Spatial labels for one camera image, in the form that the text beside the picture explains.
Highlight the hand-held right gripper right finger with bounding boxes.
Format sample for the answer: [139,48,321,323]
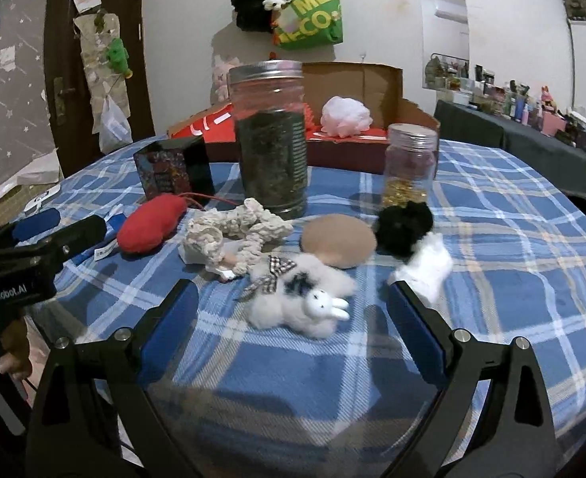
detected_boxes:
[385,280,560,478]

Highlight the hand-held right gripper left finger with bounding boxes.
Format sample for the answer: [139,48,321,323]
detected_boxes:
[26,279,201,478]

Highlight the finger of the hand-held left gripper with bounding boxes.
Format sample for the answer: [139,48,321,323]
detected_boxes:
[0,208,63,255]
[4,215,108,272]

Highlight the blue cloth with white label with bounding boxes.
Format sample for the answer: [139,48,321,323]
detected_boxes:
[71,209,129,266]

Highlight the red plush pouch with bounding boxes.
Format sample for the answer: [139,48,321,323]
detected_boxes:
[117,192,236,255]

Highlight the white furry bunny plush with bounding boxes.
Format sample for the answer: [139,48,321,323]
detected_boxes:
[235,254,356,342]

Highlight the cream knitted scrunchie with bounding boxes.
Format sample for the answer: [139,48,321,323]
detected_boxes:
[180,198,294,280]

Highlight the cardboard box red lining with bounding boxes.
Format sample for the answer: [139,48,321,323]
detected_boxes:
[167,62,440,175]

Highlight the person's left hand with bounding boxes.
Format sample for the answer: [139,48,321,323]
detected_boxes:
[0,316,33,382]

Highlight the white fluffy cloth piece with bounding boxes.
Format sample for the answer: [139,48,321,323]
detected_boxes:
[388,233,454,304]

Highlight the black patterned box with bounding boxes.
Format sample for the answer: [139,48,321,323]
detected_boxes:
[133,137,216,200]

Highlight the blue plaid tablecloth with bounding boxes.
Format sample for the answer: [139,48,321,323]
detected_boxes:
[19,134,586,478]

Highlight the black fluffy pom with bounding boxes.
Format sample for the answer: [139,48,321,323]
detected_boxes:
[372,200,434,257]

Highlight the white plastic bag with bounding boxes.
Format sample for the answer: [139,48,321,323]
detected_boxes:
[98,94,133,154]

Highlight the tan round powder puff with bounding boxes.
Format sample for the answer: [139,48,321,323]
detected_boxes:
[300,214,377,268]

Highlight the small glass jar gold contents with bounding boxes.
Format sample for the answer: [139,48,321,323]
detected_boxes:
[381,123,439,210]

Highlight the beige hanging paper organizer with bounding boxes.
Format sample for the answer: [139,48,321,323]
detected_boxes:
[74,12,122,115]

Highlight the green plush toy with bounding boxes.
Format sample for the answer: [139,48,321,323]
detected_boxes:
[105,37,134,78]

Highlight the dark brown door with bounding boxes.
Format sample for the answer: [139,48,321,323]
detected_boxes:
[44,0,157,177]

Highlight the large glass jar dark contents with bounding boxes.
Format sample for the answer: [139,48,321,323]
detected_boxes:
[228,60,308,220]

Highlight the pink pig plush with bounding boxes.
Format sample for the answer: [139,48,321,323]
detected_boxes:
[212,55,236,103]

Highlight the dark cloth covered table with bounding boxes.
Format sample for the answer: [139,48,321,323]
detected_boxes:
[435,100,586,200]

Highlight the white mesh bath pouf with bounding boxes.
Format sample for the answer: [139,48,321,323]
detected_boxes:
[320,96,374,137]

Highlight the row of cosmetics and figurines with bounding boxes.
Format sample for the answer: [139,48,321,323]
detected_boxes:
[425,55,586,160]

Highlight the green tote bag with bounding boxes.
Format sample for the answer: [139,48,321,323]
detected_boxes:
[272,0,344,51]

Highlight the white air conditioner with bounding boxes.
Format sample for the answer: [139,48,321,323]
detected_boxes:
[435,0,469,23]

